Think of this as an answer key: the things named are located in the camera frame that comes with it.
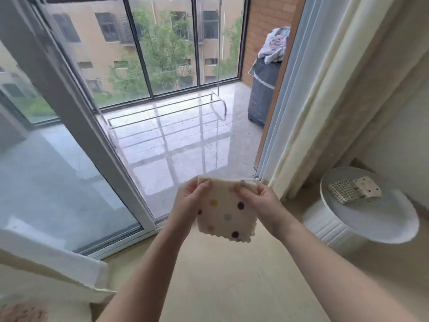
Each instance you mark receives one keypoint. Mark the person's left hand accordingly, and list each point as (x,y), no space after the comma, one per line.
(186,208)

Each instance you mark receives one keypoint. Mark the person's right hand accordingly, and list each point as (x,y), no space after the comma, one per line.
(268,208)

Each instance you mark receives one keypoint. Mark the cream polka dot cloth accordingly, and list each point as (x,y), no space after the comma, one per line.
(224,214)
(368,187)

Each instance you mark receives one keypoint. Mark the brown checked cloth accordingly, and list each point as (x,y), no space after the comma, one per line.
(343,192)

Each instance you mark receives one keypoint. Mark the person's left forearm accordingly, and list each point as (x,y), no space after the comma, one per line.
(144,281)

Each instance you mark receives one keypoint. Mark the person's right forearm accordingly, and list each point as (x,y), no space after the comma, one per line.
(342,278)

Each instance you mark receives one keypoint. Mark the white round table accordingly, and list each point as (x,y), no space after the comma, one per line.
(382,221)

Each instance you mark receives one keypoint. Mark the dark blue tarpaulin cover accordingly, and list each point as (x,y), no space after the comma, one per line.
(265,90)

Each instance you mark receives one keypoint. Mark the white bundled curtain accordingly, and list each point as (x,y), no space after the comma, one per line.
(335,77)

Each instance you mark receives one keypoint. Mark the white linen curtain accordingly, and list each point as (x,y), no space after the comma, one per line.
(47,258)

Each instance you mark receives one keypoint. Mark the white sliding door frame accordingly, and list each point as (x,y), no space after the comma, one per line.
(80,130)

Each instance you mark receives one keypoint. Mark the dark balcony window frame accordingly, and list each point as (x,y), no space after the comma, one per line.
(134,47)

